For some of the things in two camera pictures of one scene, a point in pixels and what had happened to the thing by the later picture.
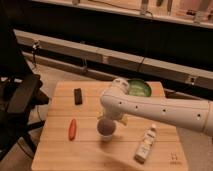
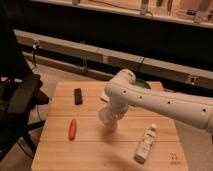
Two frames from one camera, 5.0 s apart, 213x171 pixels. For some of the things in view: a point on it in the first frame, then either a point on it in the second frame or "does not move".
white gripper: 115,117 -> 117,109
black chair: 21,91 does not move
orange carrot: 72,129 does not move
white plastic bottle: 146,144 does not move
